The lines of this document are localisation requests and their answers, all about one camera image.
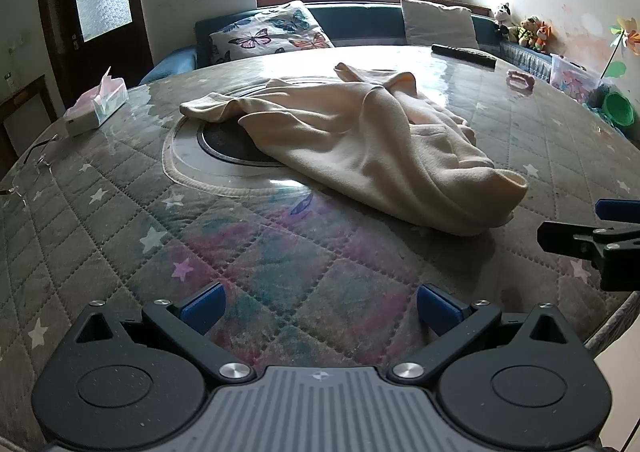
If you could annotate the colourful pinwheel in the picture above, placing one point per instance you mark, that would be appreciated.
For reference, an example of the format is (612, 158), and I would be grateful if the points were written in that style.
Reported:
(627, 37)

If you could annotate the green plastic bowl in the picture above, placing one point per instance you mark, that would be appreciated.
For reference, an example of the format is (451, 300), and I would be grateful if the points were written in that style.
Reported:
(619, 108)

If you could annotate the cream sweater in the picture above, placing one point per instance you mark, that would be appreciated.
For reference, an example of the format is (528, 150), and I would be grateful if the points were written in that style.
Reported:
(350, 132)

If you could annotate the clear plastic storage box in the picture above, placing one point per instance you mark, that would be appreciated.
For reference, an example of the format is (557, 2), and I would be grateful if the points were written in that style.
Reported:
(572, 79)

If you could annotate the butterfly print pillow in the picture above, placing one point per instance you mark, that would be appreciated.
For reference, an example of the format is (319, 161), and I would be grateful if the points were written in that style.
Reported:
(270, 32)

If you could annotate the dark wooden sideboard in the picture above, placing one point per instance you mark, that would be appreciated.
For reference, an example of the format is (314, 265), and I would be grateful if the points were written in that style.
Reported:
(25, 112)

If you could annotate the orange plush toy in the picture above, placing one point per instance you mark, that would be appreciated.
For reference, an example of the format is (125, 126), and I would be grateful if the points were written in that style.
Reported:
(543, 37)

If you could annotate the tissue box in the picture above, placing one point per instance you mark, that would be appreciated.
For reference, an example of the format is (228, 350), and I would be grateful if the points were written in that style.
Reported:
(97, 112)

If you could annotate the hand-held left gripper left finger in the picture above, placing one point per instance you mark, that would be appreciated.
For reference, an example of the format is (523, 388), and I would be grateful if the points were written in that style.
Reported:
(202, 307)

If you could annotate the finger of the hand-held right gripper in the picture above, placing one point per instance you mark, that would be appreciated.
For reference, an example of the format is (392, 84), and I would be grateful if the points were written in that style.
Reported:
(620, 211)
(565, 238)

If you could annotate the black remote control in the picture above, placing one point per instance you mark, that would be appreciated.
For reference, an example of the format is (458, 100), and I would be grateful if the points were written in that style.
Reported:
(462, 55)

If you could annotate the thin-framed eyeglasses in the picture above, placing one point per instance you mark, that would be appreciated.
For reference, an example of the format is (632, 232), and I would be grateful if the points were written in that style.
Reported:
(44, 144)

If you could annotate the pink hair clip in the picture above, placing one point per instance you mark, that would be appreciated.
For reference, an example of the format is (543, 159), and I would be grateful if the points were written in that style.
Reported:
(520, 81)

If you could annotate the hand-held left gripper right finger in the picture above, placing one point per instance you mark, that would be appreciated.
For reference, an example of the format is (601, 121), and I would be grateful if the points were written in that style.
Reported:
(437, 307)

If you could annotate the black and white plush toy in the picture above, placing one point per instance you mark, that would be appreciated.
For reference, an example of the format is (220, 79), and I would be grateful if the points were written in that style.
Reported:
(501, 19)

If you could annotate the yellow plush toy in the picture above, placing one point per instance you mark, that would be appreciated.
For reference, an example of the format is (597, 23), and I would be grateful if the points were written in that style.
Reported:
(526, 32)

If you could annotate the blue sofa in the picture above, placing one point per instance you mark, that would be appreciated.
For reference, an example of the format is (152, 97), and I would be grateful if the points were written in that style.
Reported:
(360, 22)

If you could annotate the white pillow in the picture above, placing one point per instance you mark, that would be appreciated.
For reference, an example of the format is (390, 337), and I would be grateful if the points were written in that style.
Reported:
(437, 24)

